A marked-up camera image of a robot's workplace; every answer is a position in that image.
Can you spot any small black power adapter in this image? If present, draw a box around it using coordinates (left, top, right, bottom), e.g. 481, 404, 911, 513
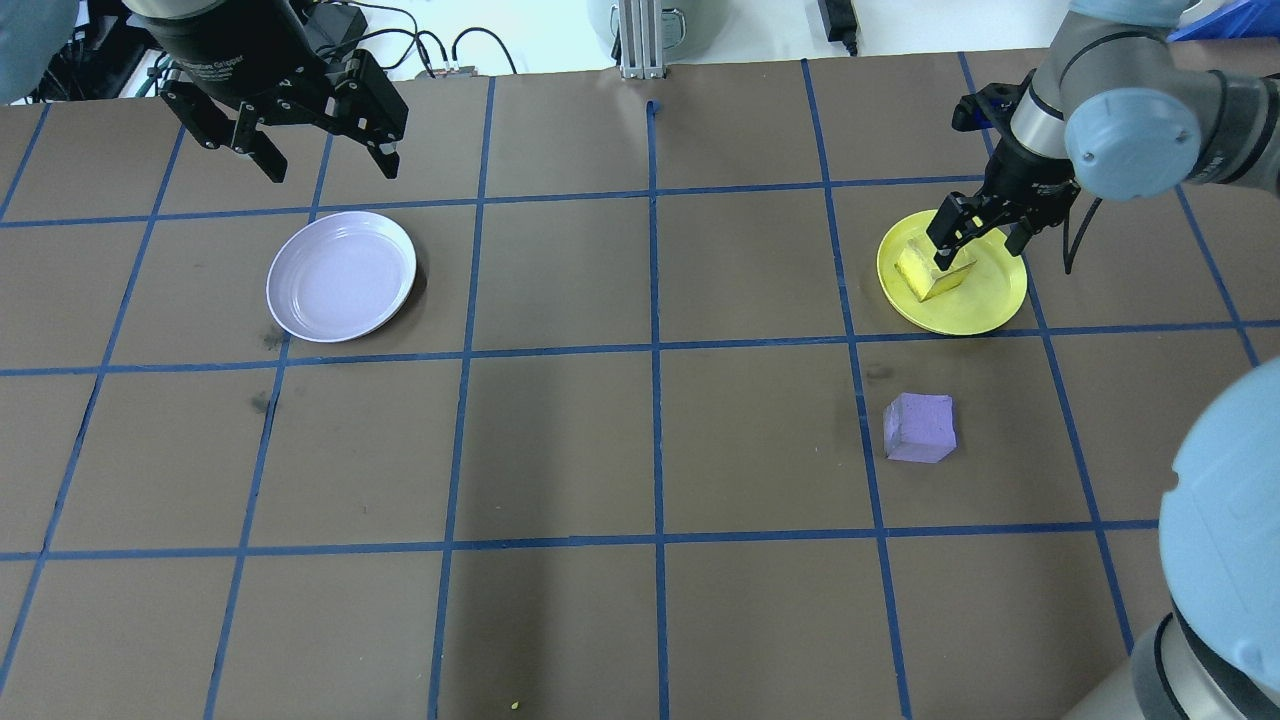
818, 0, 861, 56

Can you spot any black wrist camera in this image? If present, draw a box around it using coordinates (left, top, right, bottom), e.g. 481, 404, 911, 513
952, 85, 1017, 134

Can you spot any black looped cable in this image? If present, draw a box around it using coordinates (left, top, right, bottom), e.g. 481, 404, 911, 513
450, 26, 519, 77

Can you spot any purple foam block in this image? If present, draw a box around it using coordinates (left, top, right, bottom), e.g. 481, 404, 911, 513
883, 392, 958, 464

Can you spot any yellow foam block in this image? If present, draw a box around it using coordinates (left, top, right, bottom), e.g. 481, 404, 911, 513
895, 235, 978, 304

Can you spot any purple plate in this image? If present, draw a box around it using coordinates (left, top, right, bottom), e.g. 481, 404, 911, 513
266, 210, 418, 344

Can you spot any aluminium frame post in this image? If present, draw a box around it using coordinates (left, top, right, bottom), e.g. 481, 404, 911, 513
618, 0, 668, 80

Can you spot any yellow plate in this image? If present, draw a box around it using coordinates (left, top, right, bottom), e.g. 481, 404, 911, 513
877, 210, 1029, 336

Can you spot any large black power adapter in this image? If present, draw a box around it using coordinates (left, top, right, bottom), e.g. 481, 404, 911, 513
300, 5, 369, 61

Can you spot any blue plastic bin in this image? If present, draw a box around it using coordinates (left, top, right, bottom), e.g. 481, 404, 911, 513
1168, 0, 1280, 42

